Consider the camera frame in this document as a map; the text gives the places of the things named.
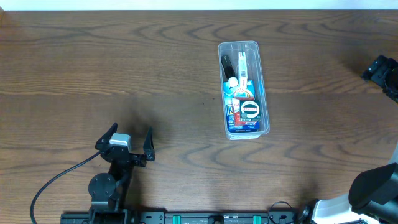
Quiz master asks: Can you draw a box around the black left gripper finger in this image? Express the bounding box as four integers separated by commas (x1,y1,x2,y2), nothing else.
143,127,155,154
95,123,118,148

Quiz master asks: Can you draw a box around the blue Kool Fever box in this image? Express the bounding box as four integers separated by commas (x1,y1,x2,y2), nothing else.
223,80,261,133

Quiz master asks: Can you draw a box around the red Panadol ActiFast box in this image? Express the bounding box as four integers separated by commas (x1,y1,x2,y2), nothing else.
232,98,259,126

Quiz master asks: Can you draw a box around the dark green small box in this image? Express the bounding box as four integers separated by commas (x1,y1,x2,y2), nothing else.
239,100,262,122

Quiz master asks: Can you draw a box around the black bottle white cap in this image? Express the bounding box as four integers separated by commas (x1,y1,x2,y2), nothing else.
221,55,239,88

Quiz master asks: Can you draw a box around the white green Panadol box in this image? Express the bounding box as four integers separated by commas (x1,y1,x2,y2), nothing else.
238,52,248,88

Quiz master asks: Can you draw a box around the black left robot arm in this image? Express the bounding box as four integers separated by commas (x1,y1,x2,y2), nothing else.
88,123,155,224

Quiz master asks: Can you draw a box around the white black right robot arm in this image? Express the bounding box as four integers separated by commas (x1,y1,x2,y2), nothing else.
295,55,397,223

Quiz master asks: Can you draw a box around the clear plastic container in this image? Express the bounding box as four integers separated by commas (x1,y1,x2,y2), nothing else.
218,40,270,140

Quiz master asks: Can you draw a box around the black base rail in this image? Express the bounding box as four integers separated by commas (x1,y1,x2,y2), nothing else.
60,210,312,224

